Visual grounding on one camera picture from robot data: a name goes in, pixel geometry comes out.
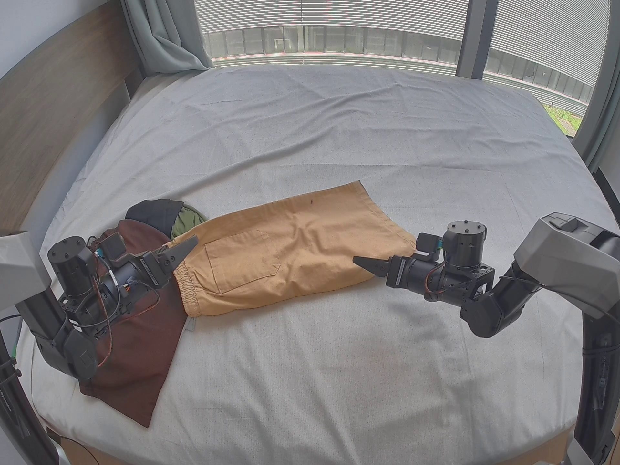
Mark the tan shorts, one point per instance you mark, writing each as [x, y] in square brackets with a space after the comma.
[300, 245]

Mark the grey-green curtain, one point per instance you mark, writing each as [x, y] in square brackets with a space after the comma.
[155, 27]
[600, 114]

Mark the brown garment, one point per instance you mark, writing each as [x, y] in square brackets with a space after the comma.
[140, 356]

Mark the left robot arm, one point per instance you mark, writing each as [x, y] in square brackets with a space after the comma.
[72, 269]

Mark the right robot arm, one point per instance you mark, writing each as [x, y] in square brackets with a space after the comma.
[562, 259]

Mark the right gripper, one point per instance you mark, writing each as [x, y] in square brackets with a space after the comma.
[409, 274]

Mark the window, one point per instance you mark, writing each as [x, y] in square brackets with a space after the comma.
[363, 17]

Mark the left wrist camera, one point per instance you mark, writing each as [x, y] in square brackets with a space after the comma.
[112, 247]

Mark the black garment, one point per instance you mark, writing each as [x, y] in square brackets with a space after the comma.
[150, 213]

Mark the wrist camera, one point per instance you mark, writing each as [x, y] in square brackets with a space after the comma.
[428, 245]
[112, 247]

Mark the bed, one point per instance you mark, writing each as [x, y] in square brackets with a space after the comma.
[339, 129]

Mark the green garment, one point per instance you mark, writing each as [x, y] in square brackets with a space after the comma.
[186, 221]

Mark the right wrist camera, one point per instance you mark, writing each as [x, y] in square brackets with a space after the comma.
[428, 245]

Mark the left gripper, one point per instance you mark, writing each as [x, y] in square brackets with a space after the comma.
[145, 271]

